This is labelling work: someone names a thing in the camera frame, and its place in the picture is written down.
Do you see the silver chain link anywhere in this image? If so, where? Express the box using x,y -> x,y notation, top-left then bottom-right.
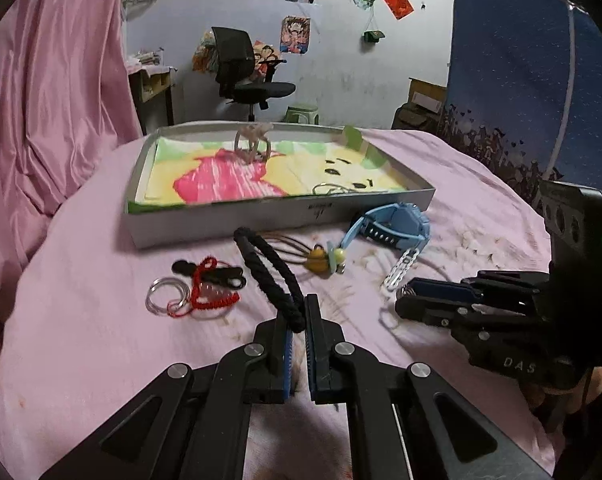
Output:
382,247 -> 420,292

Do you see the light blue wrist watch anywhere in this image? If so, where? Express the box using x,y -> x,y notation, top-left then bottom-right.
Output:
339,203 -> 430,252

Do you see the brown hair tie flower bead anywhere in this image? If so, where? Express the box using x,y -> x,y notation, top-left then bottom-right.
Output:
262,233 -> 345,276

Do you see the black braided hair tie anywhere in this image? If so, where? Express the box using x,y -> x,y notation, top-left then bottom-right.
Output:
233,225 -> 308,334

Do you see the red beaded string bracelet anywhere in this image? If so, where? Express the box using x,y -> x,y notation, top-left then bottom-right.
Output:
166,256 -> 241,320

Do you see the black hair clip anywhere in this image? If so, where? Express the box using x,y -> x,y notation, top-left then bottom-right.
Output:
172,260 -> 247,290

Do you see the right hand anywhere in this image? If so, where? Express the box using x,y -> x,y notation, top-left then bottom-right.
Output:
519,366 -> 602,434

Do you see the pink bed sheet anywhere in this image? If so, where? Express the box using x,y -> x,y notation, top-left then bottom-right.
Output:
0,130 -> 563,479

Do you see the green plastic stool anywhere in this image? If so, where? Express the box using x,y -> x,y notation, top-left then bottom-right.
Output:
284,103 -> 319,125

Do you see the beige hair claw clip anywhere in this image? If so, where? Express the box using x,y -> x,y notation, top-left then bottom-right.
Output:
234,122 -> 274,164

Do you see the white cardboard tray box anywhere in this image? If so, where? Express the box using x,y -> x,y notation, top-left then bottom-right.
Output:
123,122 -> 435,248

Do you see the colourful bear drawing paper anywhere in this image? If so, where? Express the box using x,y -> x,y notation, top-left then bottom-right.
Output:
137,130 -> 409,207

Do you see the green hanging basket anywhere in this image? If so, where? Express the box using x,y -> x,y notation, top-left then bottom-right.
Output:
362,8 -> 386,44

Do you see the black office chair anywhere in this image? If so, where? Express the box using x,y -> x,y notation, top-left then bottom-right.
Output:
212,27 -> 295,122

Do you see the anime character poster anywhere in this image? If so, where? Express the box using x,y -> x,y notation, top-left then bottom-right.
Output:
279,16 -> 311,55

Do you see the wooden desk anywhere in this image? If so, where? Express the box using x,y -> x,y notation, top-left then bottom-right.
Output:
126,60 -> 177,136

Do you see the pink curtain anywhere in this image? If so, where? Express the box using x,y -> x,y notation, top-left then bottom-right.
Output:
0,0 -> 140,328

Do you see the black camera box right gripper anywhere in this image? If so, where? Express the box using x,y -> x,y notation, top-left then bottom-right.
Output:
540,181 -> 602,302

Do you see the silver ring in tray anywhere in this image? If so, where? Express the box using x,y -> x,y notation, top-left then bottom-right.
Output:
311,181 -> 358,196

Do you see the cardboard box by wall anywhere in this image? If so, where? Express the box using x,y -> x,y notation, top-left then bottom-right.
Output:
391,78 -> 446,133

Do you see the blue starry wall hanging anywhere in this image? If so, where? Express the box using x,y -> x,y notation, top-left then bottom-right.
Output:
438,0 -> 602,205

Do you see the red paper on wall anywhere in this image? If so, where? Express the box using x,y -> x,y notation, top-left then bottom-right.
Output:
383,0 -> 414,20

